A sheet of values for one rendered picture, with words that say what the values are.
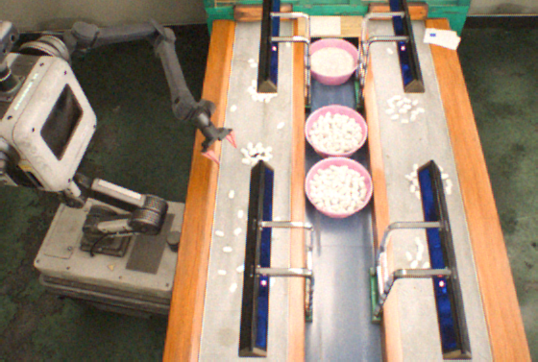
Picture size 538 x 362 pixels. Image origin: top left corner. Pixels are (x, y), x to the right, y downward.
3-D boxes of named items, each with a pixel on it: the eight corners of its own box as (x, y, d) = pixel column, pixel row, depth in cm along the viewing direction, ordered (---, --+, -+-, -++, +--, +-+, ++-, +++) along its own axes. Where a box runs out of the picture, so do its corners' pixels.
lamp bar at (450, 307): (442, 361, 131) (449, 354, 125) (415, 170, 166) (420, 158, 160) (471, 361, 130) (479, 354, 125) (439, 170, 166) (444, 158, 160)
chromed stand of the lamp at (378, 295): (371, 323, 173) (391, 278, 137) (368, 271, 185) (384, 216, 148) (424, 324, 172) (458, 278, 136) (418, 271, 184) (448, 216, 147)
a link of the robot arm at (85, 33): (147, 32, 209) (157, 13, 203) (166, 54, 207) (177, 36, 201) (60, 43, 173) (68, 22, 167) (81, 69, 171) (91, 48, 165)
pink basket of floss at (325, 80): (330, 99, 234) (331, 85, 226) (293, 69, 246) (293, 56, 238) (369, 71, 243) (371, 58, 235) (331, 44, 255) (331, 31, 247)
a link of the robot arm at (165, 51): (151, 45, 205) (161, 26, 198) (162, 48, 208) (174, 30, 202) (173, 121, 182) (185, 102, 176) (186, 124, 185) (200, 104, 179)
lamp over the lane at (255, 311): (238, 357, 135) (235, 351, 129) (251, 170, 170) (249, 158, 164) (267, 358, 134) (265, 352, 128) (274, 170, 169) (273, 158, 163)
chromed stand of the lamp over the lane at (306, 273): (259, 322, 176) (249, 277, 139) (262, 270, 187) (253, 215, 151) (312, 323, 175) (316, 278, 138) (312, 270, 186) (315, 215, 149)
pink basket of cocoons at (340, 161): (305, 225, 197) (305, 214, 189) (305, 169, 212) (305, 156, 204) (372, 225, 195) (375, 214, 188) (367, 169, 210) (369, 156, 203)
